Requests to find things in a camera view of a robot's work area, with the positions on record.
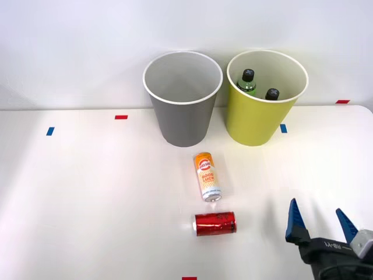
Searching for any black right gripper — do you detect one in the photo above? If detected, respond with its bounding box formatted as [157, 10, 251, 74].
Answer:
[284, 198, 373, 280]

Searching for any yellow bottle with black cap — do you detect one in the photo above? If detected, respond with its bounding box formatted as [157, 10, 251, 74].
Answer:
[265, 87, 280, 102]

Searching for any red drink can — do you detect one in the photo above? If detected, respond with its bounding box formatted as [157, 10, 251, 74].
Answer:
[191, 211, 238, 237]

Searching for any orange and white drink can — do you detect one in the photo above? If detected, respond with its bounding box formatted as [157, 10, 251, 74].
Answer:
[193, 152, 224, 203]

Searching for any yellow-green plastic waste bin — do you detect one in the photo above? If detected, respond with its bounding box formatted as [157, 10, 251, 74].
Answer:
[226, 50, 309, 147]

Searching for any green bottle with black cap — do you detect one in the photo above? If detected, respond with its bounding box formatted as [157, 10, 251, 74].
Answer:
[236, 68, 259, 97]

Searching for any grey plastic waste bin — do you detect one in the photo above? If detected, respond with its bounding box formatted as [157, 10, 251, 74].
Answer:
[142, 50, 224, 148]

